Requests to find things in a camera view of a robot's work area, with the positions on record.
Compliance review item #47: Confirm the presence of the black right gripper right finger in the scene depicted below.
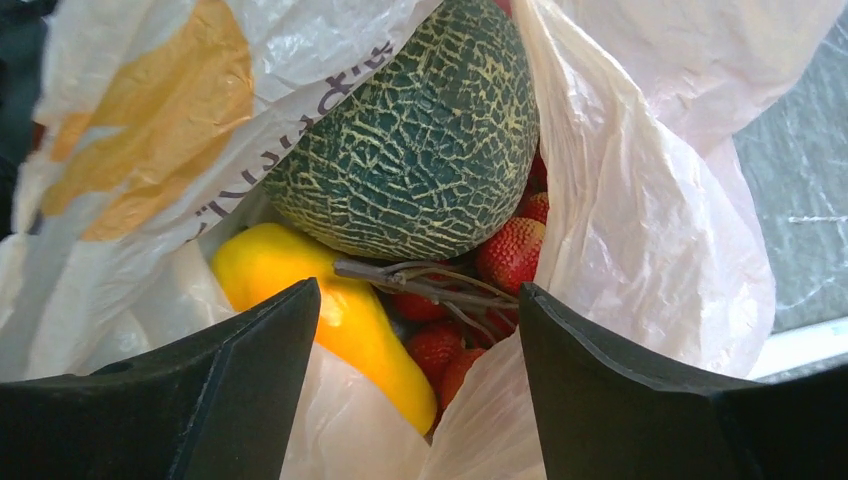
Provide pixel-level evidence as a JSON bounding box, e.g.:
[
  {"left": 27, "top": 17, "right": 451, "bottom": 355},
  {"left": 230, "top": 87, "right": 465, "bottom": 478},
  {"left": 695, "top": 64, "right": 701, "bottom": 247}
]
[{"left": 519, "top": 283, "right": 847, "bottom": 479}]

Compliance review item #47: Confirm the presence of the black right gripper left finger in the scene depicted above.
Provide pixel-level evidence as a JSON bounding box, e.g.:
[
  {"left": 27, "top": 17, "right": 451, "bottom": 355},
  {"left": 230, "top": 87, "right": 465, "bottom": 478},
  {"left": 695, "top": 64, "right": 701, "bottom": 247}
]
[{"left": 1, "top": 278, "right": 321, "bottom": 479}]

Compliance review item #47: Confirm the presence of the yellow orange fake mango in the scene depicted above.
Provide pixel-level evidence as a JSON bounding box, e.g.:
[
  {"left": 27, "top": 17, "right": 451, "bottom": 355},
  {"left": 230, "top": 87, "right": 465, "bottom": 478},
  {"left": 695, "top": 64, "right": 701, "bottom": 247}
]
[{"left": 210, "top": 223, "right": 438, "bottom": 434}]

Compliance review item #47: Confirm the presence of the red fake strawberry bunch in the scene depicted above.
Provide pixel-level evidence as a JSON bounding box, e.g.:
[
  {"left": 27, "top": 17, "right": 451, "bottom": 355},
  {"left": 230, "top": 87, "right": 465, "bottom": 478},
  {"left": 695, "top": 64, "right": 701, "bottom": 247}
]
[{"left": 341, "top": 154, "right": 549, "bottom": 411}]

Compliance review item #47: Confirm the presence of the green netted fake melon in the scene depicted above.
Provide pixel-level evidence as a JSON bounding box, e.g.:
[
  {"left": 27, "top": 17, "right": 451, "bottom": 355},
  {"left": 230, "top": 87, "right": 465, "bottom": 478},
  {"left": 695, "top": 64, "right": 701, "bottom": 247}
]
[{"left": 262, "top": 1, "right": 539, "bottom": 260}]

